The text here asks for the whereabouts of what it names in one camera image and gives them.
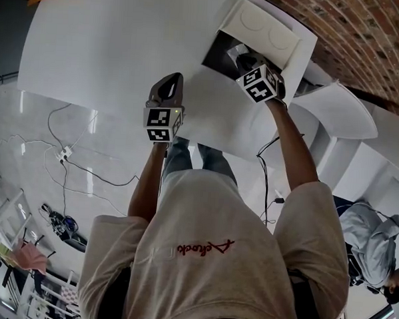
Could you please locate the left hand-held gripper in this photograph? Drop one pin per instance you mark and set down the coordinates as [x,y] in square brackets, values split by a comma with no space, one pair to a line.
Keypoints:
[158,118]

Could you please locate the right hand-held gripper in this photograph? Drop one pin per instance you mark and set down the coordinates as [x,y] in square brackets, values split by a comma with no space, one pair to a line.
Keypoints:
[256,85]

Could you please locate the grey tray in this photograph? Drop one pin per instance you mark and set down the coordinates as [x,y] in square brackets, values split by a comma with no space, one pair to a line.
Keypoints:
[253,28]

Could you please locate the person's right forearm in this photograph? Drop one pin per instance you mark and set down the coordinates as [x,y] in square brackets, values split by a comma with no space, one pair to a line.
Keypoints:
[293,150]

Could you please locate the person's left forearm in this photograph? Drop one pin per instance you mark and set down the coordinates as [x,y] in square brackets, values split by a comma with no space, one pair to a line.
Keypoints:
[144,186]

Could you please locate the white desk with drawers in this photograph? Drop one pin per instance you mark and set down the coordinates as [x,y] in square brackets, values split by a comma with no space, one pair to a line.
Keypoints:
[108,50]

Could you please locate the blue jeans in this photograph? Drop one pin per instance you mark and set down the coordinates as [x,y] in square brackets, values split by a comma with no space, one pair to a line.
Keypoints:
[216,163]

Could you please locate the grey office chair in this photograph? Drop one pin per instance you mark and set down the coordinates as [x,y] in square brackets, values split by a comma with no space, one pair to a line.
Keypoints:
[335,109]

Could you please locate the white power strip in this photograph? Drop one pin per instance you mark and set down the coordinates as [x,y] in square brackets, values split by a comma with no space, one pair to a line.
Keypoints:
[64,153]

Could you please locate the black adapter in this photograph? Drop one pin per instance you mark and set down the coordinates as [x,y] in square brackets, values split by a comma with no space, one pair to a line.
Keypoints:
[279,200]

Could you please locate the beige t-shirt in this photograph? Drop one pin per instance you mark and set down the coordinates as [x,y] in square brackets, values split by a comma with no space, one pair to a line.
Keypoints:
[198,239]

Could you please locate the black floor device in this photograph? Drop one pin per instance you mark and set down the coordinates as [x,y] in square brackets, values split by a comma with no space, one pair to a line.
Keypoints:
[67,228]

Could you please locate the white stool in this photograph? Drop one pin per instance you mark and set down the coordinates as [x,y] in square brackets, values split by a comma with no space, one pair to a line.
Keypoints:
[8,209]

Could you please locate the red cloth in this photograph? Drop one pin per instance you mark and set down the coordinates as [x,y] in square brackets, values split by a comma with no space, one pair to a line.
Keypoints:
[31,258]

